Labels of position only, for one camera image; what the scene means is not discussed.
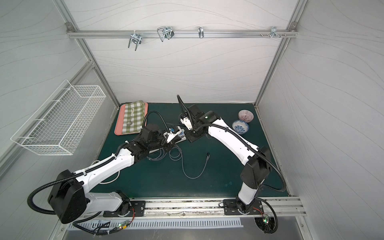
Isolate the green checkered cloth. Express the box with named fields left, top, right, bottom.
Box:
left=122, top=101, right=145, bottom=135

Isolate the pink tray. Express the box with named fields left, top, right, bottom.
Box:
left=114, top=102, right=149, bottom=136

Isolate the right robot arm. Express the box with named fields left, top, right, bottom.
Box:
left=177, top=95, right=287, bottom=206

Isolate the pink striped bowl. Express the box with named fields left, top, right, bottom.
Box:
left=238, top=110, right=254, bottom=123

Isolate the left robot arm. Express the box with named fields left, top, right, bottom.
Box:
left=27, top=124, right=182, bottom=224

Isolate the aluminium front rail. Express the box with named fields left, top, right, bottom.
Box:
left=67, top=194, right=307, bottom=223

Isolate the white power strip cord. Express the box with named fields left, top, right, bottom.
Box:
left=88, top=159, right=121, bottom=185

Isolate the blue patterned bowl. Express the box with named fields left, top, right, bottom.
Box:
left=232, top=120, right=250, bottom=135

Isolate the white wire basket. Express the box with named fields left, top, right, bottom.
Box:
left=11, top=80, right=106, bottom=156

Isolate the metal crossbar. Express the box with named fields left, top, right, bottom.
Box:
left=67, top=27, right=299, bottom=40

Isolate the spoon with white handle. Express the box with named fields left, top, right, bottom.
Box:
left=127, top=108, right=135, bottom=126

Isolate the white colourful power strip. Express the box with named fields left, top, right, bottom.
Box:
left=173, top=136, right=187, bottom=144

